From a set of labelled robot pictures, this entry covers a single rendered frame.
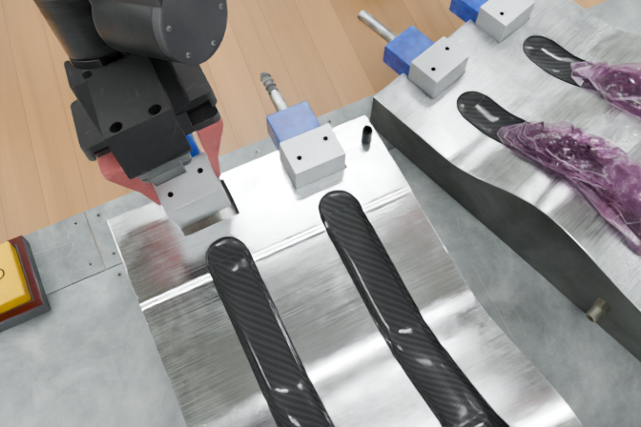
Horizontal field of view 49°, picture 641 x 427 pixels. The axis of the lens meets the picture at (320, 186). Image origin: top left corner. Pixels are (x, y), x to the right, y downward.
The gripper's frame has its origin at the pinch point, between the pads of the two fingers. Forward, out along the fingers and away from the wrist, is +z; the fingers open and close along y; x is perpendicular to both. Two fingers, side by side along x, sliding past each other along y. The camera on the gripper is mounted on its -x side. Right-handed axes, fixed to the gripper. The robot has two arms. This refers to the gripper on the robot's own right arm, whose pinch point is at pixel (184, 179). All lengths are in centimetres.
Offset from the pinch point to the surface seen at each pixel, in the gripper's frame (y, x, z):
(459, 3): 34.6, 16.0, 7.0
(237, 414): -4.0, -15.1, 11.4
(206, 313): -3.2, -7.0, 8.2
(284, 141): 9.2, 2.5, 2.9
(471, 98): 29.6, 5.8, 11.3
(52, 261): -16.0, 9.1, 9.8
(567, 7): 45.6, 11.8, 10.7
